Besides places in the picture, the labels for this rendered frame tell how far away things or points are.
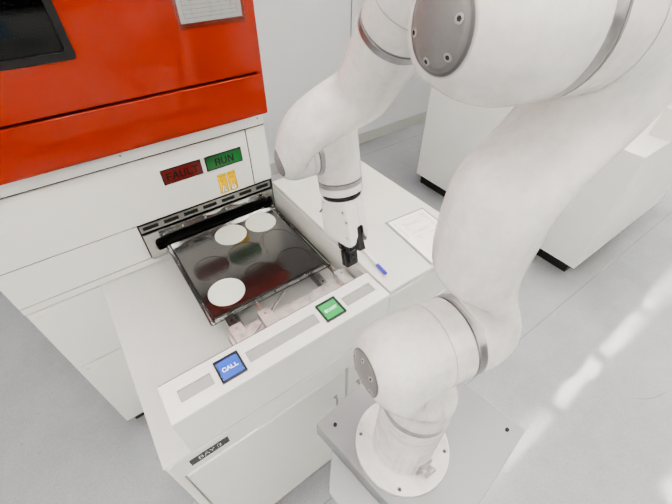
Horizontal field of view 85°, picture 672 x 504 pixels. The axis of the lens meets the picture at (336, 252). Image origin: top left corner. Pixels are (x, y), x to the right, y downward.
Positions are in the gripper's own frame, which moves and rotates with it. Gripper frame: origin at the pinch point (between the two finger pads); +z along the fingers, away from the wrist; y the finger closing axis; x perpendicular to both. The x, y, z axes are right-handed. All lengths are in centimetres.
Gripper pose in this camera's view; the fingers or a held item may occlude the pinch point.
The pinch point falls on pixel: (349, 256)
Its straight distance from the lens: 80.0
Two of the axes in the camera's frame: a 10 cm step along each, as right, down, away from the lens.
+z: 1.2, 8.2, 5.5
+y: 5.7, 4.0, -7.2
